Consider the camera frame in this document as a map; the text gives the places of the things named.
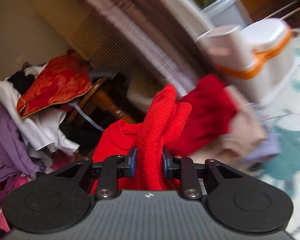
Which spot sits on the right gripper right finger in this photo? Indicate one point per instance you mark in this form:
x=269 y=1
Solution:
x=212 y=173

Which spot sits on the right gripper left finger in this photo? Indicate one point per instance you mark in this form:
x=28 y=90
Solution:
x=101 y=178

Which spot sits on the beige folded garment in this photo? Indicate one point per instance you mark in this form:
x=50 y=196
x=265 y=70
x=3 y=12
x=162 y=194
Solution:
x=245 y=134

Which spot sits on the white cloth pile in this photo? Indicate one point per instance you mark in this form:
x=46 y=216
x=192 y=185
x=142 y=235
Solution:
x=40 y=130

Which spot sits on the lavender folded garment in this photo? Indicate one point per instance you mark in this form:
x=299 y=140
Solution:
x=266 y=151

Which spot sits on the wooden chair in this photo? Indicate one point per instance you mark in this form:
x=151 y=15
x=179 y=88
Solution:
x=98 y=97

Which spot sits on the purple garment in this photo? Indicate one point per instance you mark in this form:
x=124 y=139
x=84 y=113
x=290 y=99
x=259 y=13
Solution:
x=13 y=156

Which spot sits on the red patterned cushion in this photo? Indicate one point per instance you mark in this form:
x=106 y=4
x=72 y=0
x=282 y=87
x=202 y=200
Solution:
x=63 y=79

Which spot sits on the dinosaur print play mat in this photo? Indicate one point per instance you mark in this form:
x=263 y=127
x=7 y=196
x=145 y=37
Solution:
x=283 y=115

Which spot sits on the white orange storage box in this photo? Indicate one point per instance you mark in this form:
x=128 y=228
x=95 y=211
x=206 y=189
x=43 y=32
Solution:
x=258 y=59

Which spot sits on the red cable knit sweater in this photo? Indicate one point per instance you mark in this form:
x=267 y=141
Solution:
x=211 y=113

